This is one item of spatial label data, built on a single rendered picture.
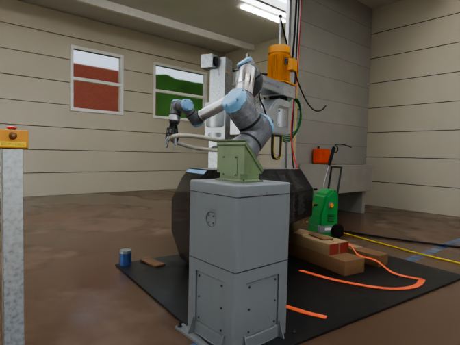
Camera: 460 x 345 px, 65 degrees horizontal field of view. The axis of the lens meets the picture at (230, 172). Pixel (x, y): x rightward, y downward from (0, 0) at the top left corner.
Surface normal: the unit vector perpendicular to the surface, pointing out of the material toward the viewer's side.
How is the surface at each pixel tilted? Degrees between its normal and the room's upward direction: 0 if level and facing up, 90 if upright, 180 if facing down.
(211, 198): 90
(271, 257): 90
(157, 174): 90
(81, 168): 90
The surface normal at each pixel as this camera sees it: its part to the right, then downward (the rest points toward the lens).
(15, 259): 0.57, 0.06
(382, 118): -0.76, 0.02
